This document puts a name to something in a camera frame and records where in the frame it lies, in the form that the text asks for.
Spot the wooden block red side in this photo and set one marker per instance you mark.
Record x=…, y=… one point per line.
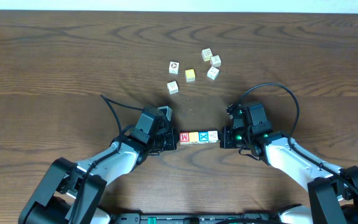
x=215, y=61

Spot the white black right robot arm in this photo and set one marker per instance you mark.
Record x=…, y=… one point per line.
x=332, y=190

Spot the yellow M wooden block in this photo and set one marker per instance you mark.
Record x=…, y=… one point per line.
x=194, y=137

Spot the plain white wooden block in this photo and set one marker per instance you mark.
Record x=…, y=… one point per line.
x=213, y=73

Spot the yellow top wooden block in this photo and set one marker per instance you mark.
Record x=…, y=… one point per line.
x=190, y=75

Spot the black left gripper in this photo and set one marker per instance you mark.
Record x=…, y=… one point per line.
x=169, y=140

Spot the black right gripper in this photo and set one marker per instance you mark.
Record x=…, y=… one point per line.
x=225, y=140

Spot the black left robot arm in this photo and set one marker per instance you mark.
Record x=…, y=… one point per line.
x=70, y=192

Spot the wooden block with face picture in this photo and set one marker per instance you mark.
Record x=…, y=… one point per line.
x=173, y=68

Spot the wooden block yellow side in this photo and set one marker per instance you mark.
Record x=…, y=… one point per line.
x=206, y=54

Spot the blue X wooden block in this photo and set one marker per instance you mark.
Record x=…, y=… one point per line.
x=203, y=137

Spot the red letter wooden block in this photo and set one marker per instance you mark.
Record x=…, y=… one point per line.
x=184, y=138

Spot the wooden block green W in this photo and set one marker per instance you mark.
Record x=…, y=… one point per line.
x=172, y=87

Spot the green sided wooden block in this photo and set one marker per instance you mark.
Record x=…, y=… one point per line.
x=213, y=136

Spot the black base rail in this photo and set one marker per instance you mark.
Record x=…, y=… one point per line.
x=136, y=218

